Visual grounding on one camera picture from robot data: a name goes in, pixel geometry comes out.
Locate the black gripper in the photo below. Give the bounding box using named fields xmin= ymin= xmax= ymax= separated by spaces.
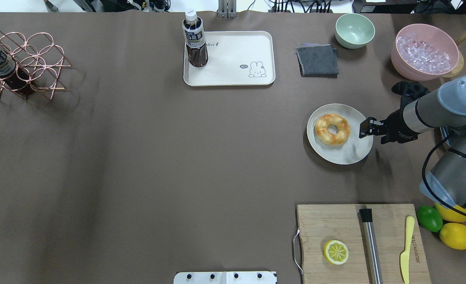
xmin=359 ymin=109 xmax=419 ymax=144

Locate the grey round plate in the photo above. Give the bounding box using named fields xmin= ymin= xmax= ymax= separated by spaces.
xmin=306 ymin=104 xmax=373 ymax=164

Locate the glazed twisted donut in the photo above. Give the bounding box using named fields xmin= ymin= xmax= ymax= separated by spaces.
xmin=315 ymin=113 xmax=350 ymax=146

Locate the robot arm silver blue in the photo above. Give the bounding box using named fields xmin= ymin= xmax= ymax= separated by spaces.
xmin=359 ymin=76 xmax=466 ymax=217

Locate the cream rabbit tray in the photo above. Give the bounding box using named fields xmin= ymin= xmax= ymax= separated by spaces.
xmin=183 ymin=31 xmax=276 ymax=87

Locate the tea bottle on tray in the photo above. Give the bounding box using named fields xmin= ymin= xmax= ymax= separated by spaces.
xmin=182 ymin=9 xmax=208 ymax=67

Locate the folded grey cloth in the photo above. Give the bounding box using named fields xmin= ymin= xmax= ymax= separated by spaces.
xmin=296 ymin=43 xmax=339 ymax=77

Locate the steel muddler black tip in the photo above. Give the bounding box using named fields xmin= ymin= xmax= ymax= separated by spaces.
xmin=359 ymin=208 xmax=383 ymax=284

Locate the pink bowl of ice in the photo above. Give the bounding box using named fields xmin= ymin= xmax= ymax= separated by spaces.
xmin=391 ymin=24 xmax=460 ymax=81

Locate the mint green bowl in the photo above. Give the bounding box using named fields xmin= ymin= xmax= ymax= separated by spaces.
xmin=335 ymin=14 xmax=376 ymax=49

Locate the green lime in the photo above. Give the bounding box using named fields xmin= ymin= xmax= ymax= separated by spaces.
xmin=416 ymin=206 xmax=443 ymax=232

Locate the bamboo cutting board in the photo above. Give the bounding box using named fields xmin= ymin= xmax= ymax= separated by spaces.
xmin=296 ymin=204 xmax=416 ymax=284

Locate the yellow lemon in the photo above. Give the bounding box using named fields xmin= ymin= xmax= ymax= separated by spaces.
xmin=434 ymin=202 xmax=466 ymax=223
xmin=439 ymin=223 xmax=466 ymax=250

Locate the half lemon slice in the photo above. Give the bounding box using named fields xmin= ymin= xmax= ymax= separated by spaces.
xmin=323 ymin=240 xmax=349 ymax=265

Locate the yellow plastic knife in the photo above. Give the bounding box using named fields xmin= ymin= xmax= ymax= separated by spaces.
xmin=399 ymin=216 xmax=415 ymax=284

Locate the tea bottle in rack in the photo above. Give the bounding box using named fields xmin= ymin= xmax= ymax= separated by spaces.
xmin=0 ymin=47 xmax=34 ymax=98

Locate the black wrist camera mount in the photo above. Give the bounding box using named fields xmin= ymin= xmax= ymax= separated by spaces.
xmin=391 ymin=81 xmax=429 ymax=111

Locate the aluminium frame post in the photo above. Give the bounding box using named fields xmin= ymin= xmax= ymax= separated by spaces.
xmin=217 ymin=0 xmax=238 ymax=19

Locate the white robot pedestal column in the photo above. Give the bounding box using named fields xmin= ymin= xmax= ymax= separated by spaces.
xmin=173 ymin=271 xmax=278 ymax=284

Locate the copper wire bottle rack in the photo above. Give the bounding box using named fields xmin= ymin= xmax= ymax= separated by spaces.
xmin=0 ymin=30 xmax=73 ymax=100

